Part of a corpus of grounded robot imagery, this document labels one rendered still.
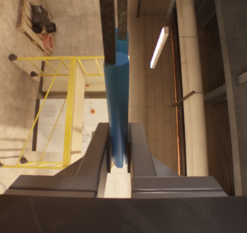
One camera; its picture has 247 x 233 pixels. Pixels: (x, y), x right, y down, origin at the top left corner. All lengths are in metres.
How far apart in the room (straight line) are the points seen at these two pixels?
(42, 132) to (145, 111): 2.46
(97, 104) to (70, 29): 2.46
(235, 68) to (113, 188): 3.54
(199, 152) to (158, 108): 1.74
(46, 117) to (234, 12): 4.33
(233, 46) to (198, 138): 1.70
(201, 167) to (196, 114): 0.89
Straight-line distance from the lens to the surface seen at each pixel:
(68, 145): 2.85
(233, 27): 3.83
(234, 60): 3.50
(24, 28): 4.01
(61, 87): 4.34
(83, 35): 5.23
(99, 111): 3.89
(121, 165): 0.16
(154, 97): 4.45
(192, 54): 3.50
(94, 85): 4.14
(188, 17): 3.91
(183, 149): 3.81
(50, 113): 4.18
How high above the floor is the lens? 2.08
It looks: level
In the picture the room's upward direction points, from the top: 90 degrees clockwise
